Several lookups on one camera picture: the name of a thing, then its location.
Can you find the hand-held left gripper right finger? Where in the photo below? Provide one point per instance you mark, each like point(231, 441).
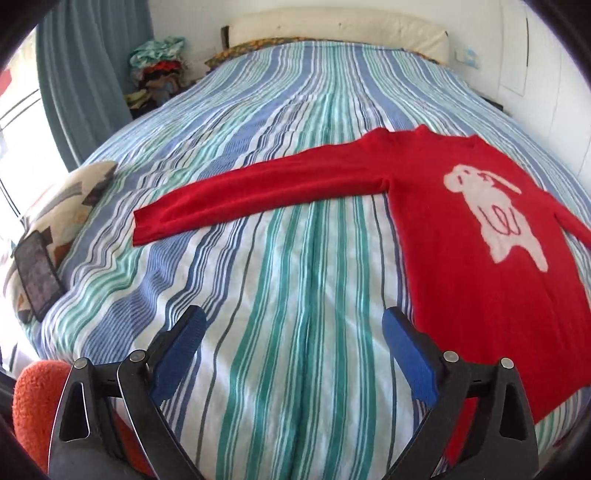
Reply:
point(411, 353)

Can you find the dark tablet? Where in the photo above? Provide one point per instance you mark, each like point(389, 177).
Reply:
point(39, 272)

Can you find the window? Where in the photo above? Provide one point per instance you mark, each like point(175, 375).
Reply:
point(18, 138)

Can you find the yellow patterned pillow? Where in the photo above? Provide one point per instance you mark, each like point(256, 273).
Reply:
point(240, 50)

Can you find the orange fuzzy cushion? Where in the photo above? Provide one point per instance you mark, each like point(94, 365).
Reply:
point(32, 397)

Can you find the wall socket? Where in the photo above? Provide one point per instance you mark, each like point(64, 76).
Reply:
point(468, 57)

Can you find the striped bedspread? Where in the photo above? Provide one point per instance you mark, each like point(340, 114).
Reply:
point(295, 277)

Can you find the pile of clothes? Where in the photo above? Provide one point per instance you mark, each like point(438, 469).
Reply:
point(157, 69)

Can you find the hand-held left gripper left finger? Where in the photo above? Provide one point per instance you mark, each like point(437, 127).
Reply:
point(178, 353)

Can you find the blue curtain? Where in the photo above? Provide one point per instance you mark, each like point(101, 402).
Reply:
point(83, 69)

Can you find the white wardrobe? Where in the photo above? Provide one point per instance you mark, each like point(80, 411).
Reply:
point(545, 69)

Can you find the red sweater with white dog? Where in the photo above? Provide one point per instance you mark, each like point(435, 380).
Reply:
point(415, 161)

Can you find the geometric patterned pillow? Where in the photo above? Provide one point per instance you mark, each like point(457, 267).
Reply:
point(69, 203)

